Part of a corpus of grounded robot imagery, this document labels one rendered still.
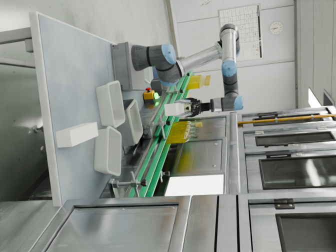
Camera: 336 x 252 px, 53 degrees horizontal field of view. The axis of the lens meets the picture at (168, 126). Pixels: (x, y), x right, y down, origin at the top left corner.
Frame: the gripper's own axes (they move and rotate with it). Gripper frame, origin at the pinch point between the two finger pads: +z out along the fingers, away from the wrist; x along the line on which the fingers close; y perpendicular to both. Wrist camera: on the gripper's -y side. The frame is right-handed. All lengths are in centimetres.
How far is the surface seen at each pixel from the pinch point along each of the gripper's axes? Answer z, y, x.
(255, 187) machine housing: -38, -4, 47
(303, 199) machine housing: -52, 68, 31
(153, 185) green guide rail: 13.9, 13.8, 38.5
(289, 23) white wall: -146, -596, -147
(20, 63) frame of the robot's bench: 89, 6, -35
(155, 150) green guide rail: 17.0, -8.2, 23.3
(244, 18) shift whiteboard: -53, -586, -170
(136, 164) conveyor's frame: 23.2, 10.3, 27.5
